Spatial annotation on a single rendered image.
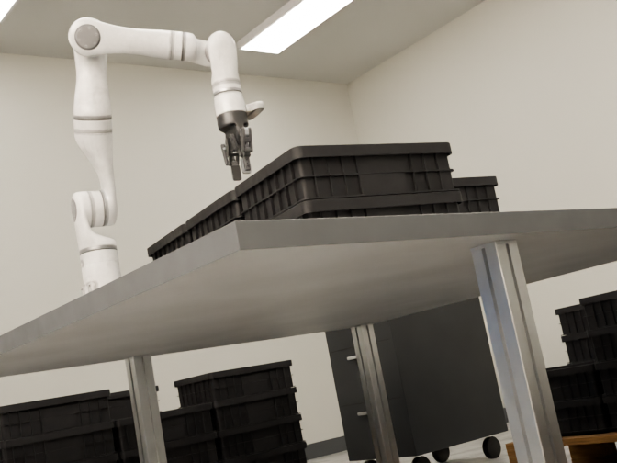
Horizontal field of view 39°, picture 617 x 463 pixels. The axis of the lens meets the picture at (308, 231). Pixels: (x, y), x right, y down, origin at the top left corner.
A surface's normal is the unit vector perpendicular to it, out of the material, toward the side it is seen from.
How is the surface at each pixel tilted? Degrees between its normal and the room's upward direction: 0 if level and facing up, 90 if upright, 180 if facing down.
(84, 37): 114
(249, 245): 90
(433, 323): 90
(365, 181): 90
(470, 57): 90
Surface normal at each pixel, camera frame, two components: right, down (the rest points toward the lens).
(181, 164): 0.59, -0.25
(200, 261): -0.78, 0.04
